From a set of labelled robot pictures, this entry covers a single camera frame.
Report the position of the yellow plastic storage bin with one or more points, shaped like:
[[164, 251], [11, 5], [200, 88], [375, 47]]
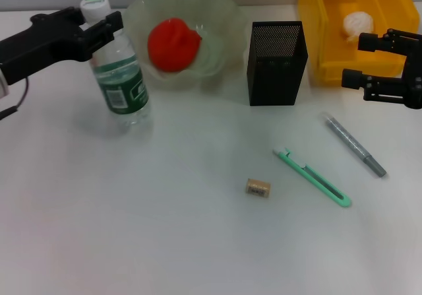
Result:
[[329, 27]]

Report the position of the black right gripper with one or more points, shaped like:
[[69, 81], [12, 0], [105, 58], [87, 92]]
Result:
[[416, 74]]

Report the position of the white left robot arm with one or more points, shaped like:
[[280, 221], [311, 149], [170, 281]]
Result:
[[2, 84]]

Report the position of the white paper ball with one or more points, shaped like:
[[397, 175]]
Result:
[[357, 24]]

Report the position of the grey marker pen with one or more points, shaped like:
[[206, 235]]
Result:
[[352, 143]]

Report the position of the tan rubber eraser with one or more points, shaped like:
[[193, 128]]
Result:
[[258, 187]]

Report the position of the green utility knife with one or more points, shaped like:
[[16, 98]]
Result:
[[313, 177]]

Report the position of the red-orange round fruit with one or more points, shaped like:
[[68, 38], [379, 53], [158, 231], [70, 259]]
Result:
[[173, 44]]

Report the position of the black mesh pen holder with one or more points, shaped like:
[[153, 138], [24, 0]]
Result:
[[273, 80]]

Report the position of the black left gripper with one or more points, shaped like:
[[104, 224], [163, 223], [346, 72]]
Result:
[[39, 44]]

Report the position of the clear water bottle green label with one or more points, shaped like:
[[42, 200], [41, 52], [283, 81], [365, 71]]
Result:
[[122, 87]]

